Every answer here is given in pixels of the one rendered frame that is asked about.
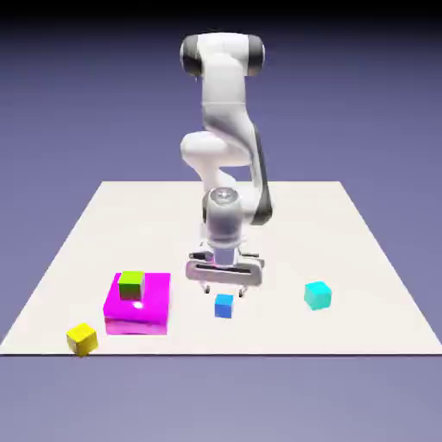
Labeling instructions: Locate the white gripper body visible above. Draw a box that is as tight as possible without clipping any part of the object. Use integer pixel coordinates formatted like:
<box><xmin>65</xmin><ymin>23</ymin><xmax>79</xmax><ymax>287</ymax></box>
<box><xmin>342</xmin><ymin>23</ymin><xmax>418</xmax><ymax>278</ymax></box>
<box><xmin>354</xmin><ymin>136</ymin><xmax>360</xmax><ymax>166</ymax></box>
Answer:
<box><xmin>185</xmin><ymin>259</ymin><xmax>265</xmax><ymax>287</ymax></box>

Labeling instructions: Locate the small blue cube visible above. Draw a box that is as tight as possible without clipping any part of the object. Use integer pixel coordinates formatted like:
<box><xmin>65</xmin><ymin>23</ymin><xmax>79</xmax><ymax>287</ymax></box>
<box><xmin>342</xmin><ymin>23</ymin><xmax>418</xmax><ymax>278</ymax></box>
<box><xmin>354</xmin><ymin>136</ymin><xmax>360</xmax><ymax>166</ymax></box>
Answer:
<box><xmin>213</xmin><ymin>294</ymin><xmax>235</xmax><ymax>319</ymax></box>

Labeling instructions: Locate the small green cube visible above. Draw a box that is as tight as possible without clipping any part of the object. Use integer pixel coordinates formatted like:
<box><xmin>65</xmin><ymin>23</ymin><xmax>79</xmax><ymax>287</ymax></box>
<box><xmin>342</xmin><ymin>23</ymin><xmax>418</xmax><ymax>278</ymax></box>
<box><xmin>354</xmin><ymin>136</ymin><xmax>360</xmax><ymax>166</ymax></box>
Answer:
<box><xmin>117</xmin><ymin>270</ymin><xmax>146</xmax><ymax>301</ymax></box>

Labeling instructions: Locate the small cyan cube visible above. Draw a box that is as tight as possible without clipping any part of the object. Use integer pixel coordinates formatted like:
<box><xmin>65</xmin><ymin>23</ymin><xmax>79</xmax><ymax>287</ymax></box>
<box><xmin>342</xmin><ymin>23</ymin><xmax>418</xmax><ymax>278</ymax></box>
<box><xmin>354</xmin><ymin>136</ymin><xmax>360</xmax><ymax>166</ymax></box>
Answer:
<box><xmin>303</xmin><ymin>281</ymin><xmax>333</xmax><ymax>312</ymax></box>

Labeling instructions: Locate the small yellow cube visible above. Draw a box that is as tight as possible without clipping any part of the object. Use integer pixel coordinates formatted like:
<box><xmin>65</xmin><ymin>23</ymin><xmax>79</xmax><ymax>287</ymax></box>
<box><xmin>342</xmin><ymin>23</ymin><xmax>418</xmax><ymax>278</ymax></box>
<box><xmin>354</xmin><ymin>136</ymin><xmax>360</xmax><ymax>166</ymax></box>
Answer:
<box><xmin>66</xmin><ymin>322</ymin><xmax>99</xmax><ymax>357</ymax></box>

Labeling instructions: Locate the large magenta box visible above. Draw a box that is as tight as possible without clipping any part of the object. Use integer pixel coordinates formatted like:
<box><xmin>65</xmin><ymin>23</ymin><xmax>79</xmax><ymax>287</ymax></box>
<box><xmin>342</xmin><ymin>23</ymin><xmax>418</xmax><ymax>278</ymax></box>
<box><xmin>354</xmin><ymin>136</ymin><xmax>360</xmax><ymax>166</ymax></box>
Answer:
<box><xmin>102</xmin><ymin>271</ymin><xmax>172</xmax><ymax>337</ymax></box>

